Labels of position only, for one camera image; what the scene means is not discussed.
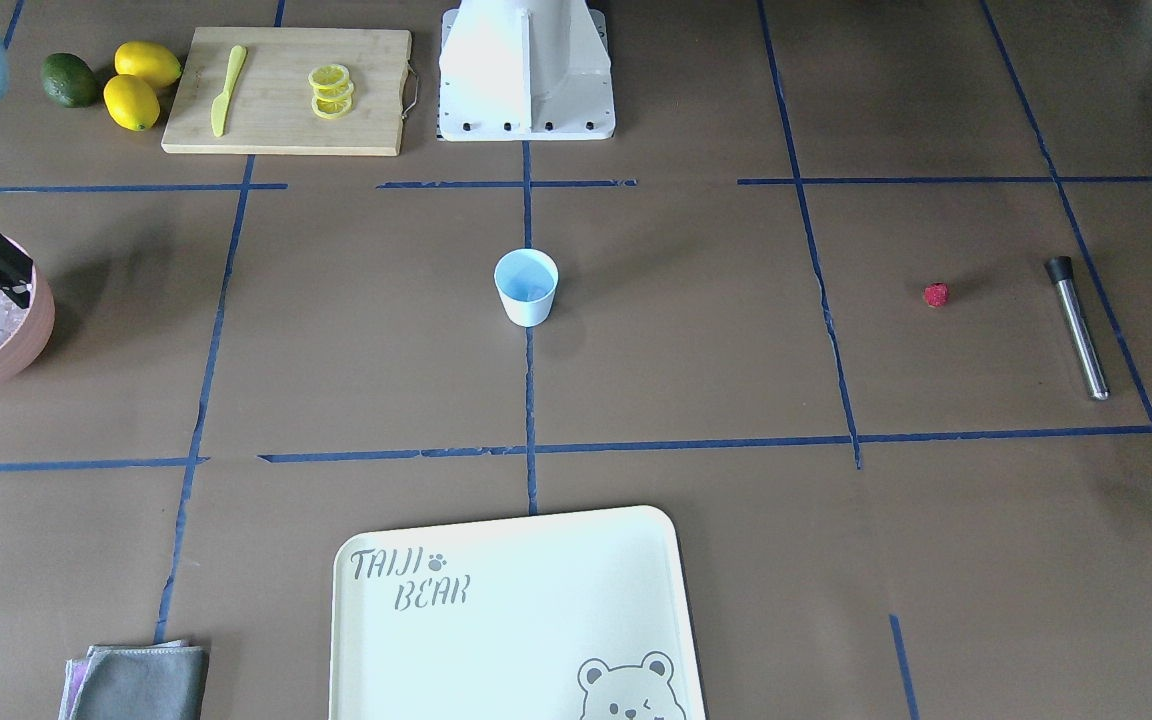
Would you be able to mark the red strawberry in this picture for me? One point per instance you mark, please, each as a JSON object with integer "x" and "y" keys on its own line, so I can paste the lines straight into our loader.
{"x": 936, "y": 294}

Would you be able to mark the light blue cup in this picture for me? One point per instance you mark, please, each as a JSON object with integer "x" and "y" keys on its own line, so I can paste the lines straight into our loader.
{"x": 526, "y": 281}

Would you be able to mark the green avocado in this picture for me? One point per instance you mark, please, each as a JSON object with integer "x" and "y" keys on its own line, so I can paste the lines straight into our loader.
{"x": 67, "y": 80}

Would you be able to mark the bamboo cutting board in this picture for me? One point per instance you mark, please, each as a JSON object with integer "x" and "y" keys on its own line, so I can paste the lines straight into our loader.
{"x": 270, "y": 112}

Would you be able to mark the grey folded cloth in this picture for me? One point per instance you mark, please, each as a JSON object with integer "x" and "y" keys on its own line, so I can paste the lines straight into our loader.
{"x": 113, "y": 681}

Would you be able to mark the cream bear tray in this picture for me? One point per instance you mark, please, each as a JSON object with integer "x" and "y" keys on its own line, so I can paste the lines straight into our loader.
{"x": 576, "y": 615}

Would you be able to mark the steel muddler with black tip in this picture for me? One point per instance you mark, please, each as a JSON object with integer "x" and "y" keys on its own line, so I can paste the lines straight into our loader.
{"x": 1060, "y": 272}

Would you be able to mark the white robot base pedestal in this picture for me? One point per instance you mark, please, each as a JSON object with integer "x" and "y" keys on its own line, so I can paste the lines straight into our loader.
{"x": 525, "y": 71}

